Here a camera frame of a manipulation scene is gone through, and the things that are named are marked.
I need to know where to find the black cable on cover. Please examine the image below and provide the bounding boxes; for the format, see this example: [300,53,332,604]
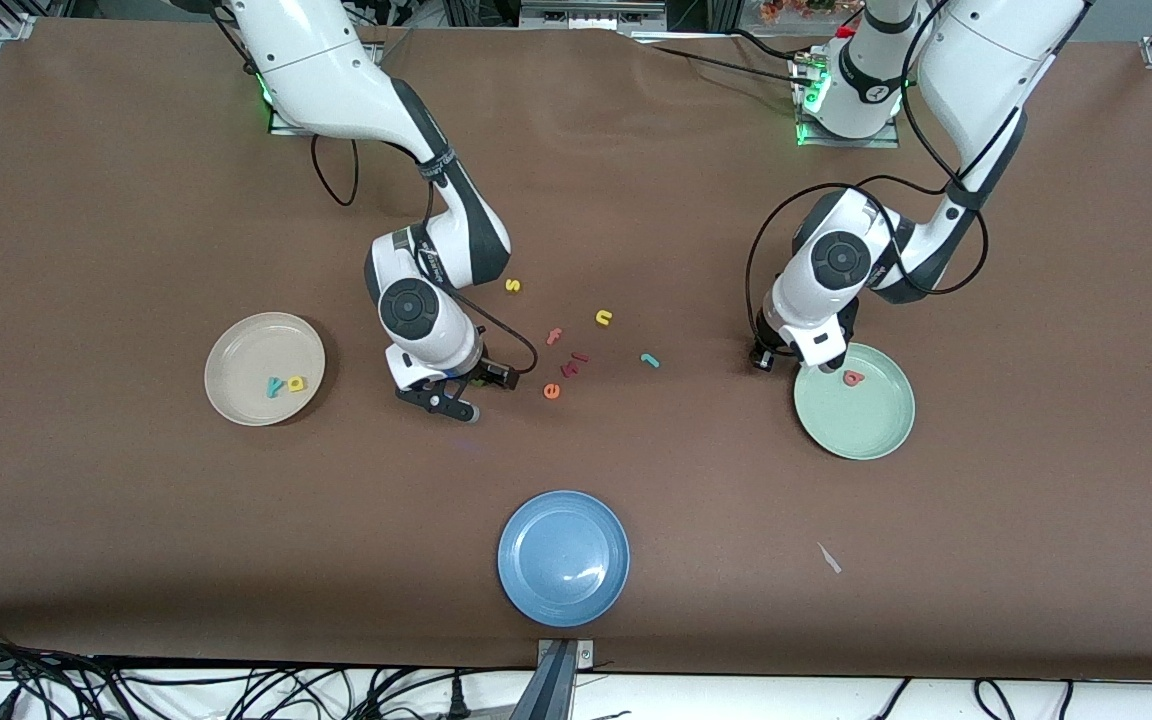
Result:
[636,28,817,91]

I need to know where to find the blue round plate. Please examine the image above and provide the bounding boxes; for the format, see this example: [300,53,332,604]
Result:
[497,490,631,629]

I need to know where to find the orange artificial flowers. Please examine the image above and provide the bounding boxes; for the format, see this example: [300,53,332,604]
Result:
[759,0,837,23]

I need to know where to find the brown table cover sheet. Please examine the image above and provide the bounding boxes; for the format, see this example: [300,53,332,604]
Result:
[0,18,1152,683]

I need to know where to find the light green round plate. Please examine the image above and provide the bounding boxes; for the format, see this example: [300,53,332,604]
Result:
[793,342,917,461]

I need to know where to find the beige brown round plate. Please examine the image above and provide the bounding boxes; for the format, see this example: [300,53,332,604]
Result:
[204,312,327,427]

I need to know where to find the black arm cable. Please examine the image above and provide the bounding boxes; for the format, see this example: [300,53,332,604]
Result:
[744,0,993,337]
[311,135,540,377]

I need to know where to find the grey metal camera post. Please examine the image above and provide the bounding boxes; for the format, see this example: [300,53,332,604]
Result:
[508,638,597,720]

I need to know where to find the silver frame rail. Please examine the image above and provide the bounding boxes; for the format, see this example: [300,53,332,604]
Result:
[519,0,669,33]

